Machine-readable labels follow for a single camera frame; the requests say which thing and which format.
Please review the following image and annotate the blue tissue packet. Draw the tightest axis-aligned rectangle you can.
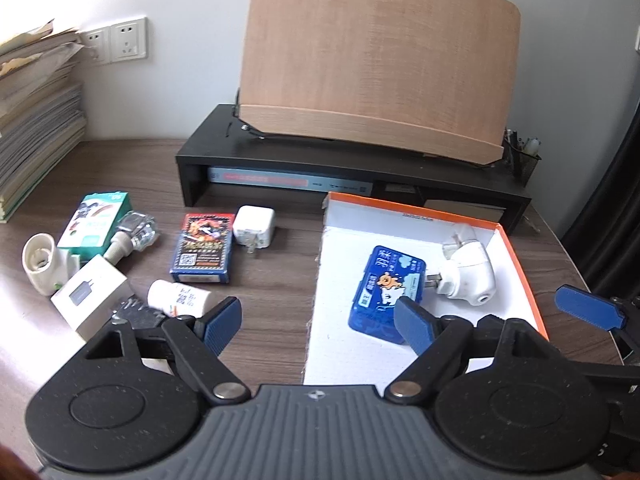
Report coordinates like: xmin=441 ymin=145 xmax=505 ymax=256
xmin=348 ymin=245 xmax=427 ymax=346

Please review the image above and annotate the white charger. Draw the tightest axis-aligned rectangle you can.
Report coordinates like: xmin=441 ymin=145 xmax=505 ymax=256
xmin=233 ymin=205 xmax=276 ymax=257

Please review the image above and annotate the small white wall socket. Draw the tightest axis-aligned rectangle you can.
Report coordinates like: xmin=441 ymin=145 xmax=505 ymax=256
xmin=80 ymin=26 xmax=111 ymax=66

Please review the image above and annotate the black curtain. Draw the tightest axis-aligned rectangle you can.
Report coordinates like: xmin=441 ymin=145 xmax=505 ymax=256
xmin=560 ymin=105 xmax=640 ymax=301

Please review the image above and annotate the white plug-in heater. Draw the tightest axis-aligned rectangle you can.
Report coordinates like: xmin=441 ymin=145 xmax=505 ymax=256
xmin=427 ymin=222 xmax=497 ymax=311

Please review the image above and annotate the white cup-shaped plug-in device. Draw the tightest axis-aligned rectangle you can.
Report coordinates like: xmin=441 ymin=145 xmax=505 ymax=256
xmin=21 ymin=232 xmax=81 ymax=297

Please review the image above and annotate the stack of papers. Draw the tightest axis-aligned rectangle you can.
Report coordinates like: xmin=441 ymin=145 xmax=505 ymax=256
xmin=0 ymin=19 xmax=88 ymax=223

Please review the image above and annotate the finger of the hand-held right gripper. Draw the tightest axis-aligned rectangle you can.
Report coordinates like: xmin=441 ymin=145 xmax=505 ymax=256
xmin=554 ymin=284 xmax=640 ymax=335
xmin=567 ymin=329 xmax=640 ymax=383

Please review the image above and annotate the large white wall socket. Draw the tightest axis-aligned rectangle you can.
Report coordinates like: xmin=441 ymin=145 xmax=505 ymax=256
xmin=109 ymin=16 xmax=149 ymax=63

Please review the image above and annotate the white pill bottle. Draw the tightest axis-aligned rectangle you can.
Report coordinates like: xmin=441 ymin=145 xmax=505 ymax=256
xmin=147 ymin=280 xmax=213 ymax=318

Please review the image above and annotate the green and white box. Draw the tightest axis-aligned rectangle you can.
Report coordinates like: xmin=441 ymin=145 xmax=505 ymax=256
xmin=56 ymin=191 xmax=132 ymax=263

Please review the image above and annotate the black charger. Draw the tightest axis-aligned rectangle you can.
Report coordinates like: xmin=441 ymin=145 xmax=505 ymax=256
xmin=111 ymin=297 xmax=166 ymax=331

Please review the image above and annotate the black mesh pen holder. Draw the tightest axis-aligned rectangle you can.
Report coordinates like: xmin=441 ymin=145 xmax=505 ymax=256
xmin=502 ymin=127 xmax=543 ymax=181

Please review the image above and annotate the white box with orange rim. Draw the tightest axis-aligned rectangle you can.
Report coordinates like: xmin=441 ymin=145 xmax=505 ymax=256
xmin=302 ymin=191 xmax=551 ymax=386

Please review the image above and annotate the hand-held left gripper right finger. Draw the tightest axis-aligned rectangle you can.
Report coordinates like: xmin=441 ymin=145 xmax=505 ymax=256
xmin=382 ymin=296 xmax=566 ymax=406

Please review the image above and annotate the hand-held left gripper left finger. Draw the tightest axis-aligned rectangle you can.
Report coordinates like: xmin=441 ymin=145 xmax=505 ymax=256
xmin=85 ymin=296 xmax=251 ymax=406

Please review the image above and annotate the white adapter box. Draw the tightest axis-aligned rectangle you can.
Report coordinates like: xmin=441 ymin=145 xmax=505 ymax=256
xmin=50 ymin=255 xmax=135 ymax=338

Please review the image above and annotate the clear glass bottle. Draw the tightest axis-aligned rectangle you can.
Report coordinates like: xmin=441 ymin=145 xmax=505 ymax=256
xmin=102 ymin=211 xmax=160 ymax=265

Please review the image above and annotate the playing card box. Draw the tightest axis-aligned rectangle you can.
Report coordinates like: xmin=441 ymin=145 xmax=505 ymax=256
xmin=169 ymin=212 xmax=236 ymax=285

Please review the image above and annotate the black desk riser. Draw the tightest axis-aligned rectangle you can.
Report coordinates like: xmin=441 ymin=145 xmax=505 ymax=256
xmin=175 ymin=104 xmax=533 ymax=235

